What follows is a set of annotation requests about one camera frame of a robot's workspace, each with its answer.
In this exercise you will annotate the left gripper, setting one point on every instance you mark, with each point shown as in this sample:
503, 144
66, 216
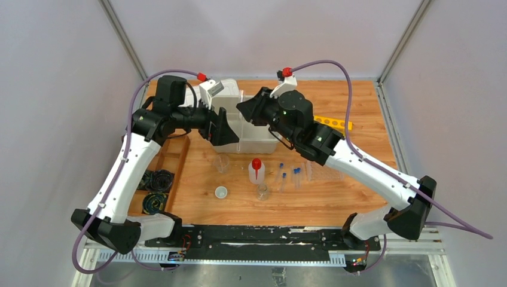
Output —
213, 127

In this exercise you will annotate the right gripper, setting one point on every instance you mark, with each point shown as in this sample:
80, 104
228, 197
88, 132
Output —
252, 109

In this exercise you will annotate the blue cap tube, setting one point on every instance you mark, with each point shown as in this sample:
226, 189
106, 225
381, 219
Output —
294, 178
298, 177
279, 172
282, 182

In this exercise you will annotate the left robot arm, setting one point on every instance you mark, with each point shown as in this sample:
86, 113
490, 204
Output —
105, 220

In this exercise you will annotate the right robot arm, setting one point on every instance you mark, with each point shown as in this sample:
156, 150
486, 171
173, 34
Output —
291, 116

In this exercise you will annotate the clear glass beaker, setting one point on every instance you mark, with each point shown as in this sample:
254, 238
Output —
222, 163

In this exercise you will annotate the beige plastic bin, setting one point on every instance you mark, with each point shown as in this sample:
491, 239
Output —
255, 139

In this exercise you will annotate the wash bottle red cap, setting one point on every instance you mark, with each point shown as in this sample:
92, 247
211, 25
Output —
256, 170

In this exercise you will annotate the white bin lid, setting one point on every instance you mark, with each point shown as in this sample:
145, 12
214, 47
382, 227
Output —
230, 94

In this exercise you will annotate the wooden organizer tray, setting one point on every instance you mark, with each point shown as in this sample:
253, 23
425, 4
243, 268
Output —
171, 158

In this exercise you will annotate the small white cup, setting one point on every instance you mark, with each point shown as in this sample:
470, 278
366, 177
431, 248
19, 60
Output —
221, 192

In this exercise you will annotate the small glass jar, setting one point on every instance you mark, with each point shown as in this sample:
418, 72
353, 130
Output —
262, 192

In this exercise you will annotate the yellow test tube rack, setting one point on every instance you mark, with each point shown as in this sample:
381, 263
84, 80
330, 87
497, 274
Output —
337, 124

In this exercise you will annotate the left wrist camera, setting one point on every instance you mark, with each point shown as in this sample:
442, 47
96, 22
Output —
208, 89

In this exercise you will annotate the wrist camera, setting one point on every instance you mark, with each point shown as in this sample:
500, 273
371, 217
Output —
208, 89
288, 84

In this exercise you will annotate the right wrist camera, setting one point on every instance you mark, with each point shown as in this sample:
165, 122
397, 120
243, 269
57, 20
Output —
288, 84

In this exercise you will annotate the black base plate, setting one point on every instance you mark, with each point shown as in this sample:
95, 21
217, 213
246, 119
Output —
262, 243

